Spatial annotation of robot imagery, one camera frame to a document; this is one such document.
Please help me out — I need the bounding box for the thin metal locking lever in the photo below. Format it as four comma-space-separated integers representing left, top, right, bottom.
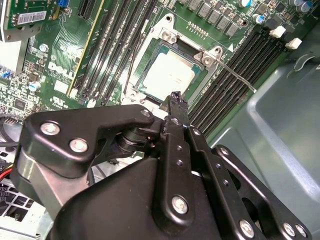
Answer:
124, 14, 150, 90
216, 58, 258, 94

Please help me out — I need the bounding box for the silver CPU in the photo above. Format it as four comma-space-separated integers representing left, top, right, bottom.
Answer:
133, 42, 210, 102

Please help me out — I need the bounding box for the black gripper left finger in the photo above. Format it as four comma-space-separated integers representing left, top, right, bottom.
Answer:
9, 91, 200, 227

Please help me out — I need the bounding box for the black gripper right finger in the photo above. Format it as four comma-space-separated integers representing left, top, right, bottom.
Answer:
178, 97, 313, 240

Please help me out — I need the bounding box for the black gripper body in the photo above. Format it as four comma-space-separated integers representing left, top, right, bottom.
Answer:
52, 157, 239, 240

